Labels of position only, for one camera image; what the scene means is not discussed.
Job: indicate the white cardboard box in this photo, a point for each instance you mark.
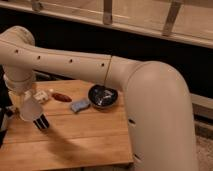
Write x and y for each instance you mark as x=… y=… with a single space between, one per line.
x=41 y=96

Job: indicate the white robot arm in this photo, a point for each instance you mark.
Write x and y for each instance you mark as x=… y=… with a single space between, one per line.
x=156 y=97

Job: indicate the black bowl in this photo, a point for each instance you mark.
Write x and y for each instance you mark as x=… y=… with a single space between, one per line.
x=102 y=97

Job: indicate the blue sponge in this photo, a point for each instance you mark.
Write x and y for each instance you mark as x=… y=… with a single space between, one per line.
x=79 y=105

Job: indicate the wooden table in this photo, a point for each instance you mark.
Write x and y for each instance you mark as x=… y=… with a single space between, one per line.
x=89 y=138

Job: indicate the brown red sausage toy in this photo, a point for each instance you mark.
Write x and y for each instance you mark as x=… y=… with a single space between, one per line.
x=60 y=97

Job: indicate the black equipment with cables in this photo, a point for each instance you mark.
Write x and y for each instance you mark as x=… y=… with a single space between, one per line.
x=6 y=105

